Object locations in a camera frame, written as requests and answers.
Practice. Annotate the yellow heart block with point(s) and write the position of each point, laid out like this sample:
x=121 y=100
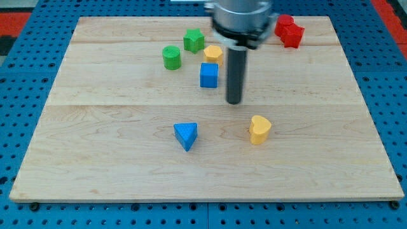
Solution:
x=259 y=129

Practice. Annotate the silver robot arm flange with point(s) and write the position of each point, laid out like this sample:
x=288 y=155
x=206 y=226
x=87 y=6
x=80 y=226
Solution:
x=241 y=24

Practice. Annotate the blue triangle block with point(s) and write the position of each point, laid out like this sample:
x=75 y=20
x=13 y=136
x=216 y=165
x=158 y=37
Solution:
x=186 y=133

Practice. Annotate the blue cube block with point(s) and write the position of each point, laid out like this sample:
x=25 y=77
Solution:
x=209 y=75

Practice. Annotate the yellow hexagon block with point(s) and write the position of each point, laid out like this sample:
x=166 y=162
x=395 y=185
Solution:
x=213 y=54

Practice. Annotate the wooden board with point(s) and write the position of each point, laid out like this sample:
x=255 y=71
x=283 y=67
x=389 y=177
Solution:
x=106 y=133

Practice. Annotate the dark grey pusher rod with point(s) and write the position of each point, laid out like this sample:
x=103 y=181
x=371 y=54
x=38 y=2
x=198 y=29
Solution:
x=235 y=75

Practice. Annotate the green cylinder block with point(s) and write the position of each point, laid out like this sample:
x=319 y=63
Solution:
x=171 y=57

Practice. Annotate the green star block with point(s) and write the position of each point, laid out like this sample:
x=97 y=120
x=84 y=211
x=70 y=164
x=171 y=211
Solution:
x=193 y=40

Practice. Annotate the red star block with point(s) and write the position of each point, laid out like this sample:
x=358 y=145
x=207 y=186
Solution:
x=292 y=35

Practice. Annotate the red cylinder block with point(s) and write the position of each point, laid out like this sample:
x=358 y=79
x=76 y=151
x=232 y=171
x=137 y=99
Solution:
x=282 y=22

